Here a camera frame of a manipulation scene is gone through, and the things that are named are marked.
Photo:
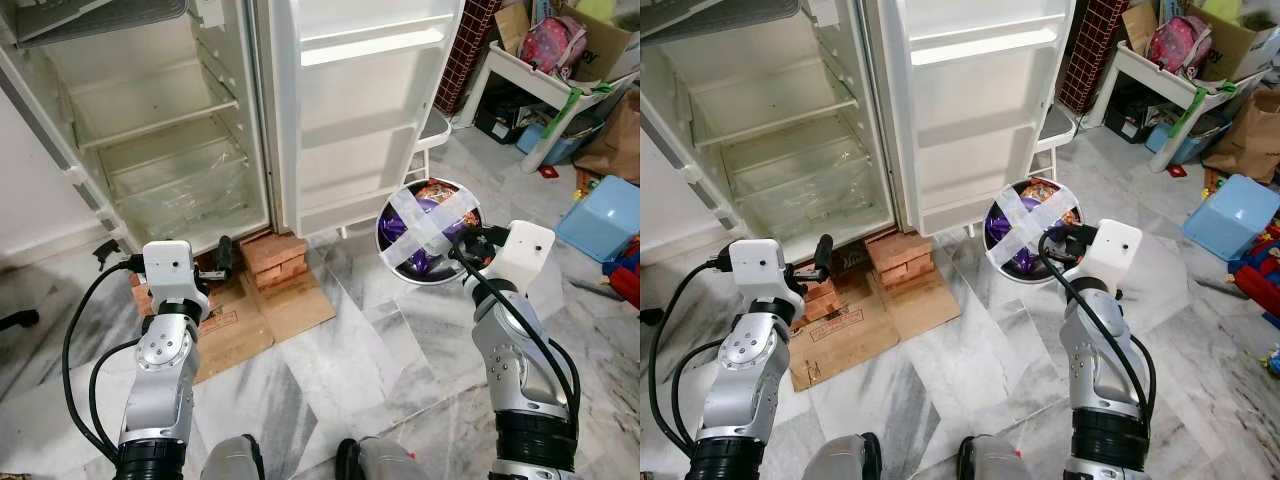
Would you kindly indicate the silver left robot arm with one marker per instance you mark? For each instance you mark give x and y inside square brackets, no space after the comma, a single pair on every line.
[160,390]
[740,390]

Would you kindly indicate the grey freezer compartment flap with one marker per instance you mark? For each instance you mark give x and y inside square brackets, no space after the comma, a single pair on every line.
[90,15]
[720,15]

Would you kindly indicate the white tape strip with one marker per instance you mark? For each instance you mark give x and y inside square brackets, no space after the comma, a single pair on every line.
[1015,210]
[455,210]
[1060,208]
[410,210]

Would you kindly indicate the brown cardboard box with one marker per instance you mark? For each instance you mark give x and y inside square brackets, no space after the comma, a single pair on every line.
[605,45]
[1235,45]

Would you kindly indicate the blue plastic basket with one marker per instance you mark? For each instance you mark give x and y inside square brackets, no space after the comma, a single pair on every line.
[1190,145]
[565,145]

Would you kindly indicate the white stool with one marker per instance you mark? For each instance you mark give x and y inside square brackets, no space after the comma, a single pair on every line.
[1052,126]
[432,128]

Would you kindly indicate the purple snack packet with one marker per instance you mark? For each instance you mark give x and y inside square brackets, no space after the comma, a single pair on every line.
[1022,262]
[420,262]

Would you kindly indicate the grey robot left leg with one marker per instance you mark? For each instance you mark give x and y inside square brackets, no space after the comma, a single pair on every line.
[235,460]
[845,460]

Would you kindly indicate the light blue plastic bin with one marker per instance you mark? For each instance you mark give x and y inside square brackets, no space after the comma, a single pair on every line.
[1235,215]
[600,220]

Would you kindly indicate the pink backpack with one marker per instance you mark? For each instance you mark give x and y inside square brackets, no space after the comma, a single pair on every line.
[552,42]
[1178,42]

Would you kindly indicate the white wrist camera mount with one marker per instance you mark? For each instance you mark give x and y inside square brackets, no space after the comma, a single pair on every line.
[530,250]
[168,268]
[1115,250]
[760,268]

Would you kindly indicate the white fridge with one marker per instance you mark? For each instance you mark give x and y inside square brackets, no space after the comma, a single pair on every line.
[780,60]
[150,60]

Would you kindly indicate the red and blue toy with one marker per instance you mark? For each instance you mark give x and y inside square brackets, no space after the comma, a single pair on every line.
[1258,275]
[625,275]

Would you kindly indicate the white fridge door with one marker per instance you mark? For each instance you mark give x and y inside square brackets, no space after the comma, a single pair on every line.
[350,100]
[960,100]

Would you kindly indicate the grey robot leg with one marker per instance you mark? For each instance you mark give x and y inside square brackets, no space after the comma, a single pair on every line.
[375,462]
[845,460]
[990,462]
[235,460]

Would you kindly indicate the white plastic table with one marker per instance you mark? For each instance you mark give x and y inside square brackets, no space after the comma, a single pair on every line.
[1150,78]
[520,80]

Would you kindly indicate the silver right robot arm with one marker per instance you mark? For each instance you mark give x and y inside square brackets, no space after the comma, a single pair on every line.
[510,360]
[1090,370]

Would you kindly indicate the glass fridge shelf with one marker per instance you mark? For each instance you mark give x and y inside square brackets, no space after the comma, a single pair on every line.
[150,110]
[770,115]

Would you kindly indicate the grey robot right leg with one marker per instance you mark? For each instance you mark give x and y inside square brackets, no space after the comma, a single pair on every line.
[990,462]
[375,462]

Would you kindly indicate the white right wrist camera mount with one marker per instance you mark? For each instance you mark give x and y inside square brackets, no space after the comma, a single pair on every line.
[530,250]
[1115,250]

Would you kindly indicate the orange snack packet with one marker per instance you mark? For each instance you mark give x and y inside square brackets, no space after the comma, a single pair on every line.
[437,190]
[1040,188]

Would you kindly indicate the black box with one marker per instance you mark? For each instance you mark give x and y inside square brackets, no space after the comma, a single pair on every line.
[500,120]
[1130,120]

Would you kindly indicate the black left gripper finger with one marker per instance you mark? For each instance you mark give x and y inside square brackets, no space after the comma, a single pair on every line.
[825,256]
[225,256]

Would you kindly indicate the brown paper bag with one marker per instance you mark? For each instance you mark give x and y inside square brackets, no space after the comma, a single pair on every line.
[615,135]
[1250,135]

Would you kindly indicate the steel bowl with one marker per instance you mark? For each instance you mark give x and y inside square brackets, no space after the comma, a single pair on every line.
[392,250]
[1000,262]

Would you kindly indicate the low red brick stack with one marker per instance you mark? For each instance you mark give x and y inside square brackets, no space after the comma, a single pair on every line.
[215,290]
[820,300]

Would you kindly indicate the clear crisper drawer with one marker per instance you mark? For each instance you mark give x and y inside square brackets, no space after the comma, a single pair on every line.
[175,185]
[800,190]

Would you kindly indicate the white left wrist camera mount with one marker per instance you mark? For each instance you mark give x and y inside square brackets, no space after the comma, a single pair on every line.
[760,268]
[168,268]

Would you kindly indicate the dark red lattice panel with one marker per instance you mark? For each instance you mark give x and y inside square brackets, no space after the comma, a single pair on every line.
[1090,50]
[465,50]

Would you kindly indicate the tall red brick stack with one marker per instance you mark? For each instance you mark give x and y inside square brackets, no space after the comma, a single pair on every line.
[900,258]
[275,258]

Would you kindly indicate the flat brown cardboard sheet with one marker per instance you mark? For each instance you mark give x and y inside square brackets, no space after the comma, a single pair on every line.
[880,330]
[270,320]

